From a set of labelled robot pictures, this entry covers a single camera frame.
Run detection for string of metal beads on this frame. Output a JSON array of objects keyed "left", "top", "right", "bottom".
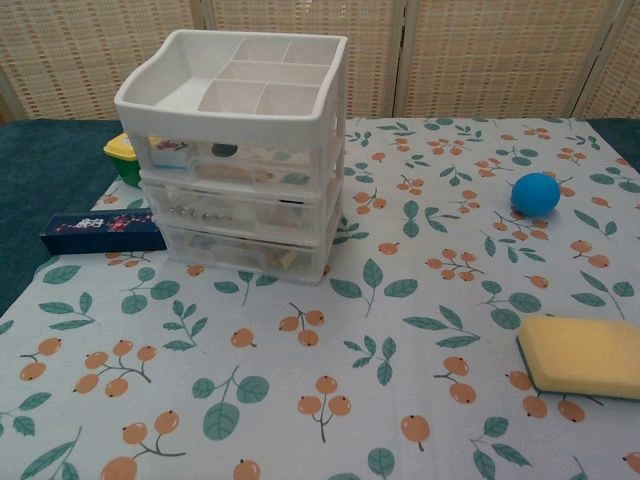
[{"left": 168, "top": 205, "right": 234, "bottom": 221}]

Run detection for yellow sponge with blue base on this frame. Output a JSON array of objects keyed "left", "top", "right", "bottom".
[{"left": 515, "top": 314, "right": 640, "bottom": 401}]

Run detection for floral leaf and berry tablecloth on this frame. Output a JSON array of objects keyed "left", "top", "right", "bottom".
[{"left": 0, "top": 117, "right": 640, "bottom": 480}]

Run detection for white drawer organizer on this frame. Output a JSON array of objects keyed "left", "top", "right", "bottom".
[{"left": 113, "top": 28, "right": 350, "bottom": 287}]

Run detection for green container with yellow lid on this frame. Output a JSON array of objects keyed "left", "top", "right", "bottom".
[{"left": 103, "top": 132, "right": 143, "bottom": 189}]

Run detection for woven bamboo folding screen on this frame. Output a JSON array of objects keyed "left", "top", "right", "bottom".
[{"left": 0, "top": 0, "right": 640, "bottom": 124}]

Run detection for dark blue rectangular carton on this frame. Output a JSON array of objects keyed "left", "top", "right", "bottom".
[{"left": 39, "top": 209, "right": 167, "bottom": 257}]

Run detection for clear drawer with yellow bits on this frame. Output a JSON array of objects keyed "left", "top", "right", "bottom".
[{"left": 164, "top": 228, "right": 321, "bottom": 277}]

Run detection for blue ball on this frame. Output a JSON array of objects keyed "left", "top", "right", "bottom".
[{"left": 510, "top": 172, "right": 561, "bottom": 218}]

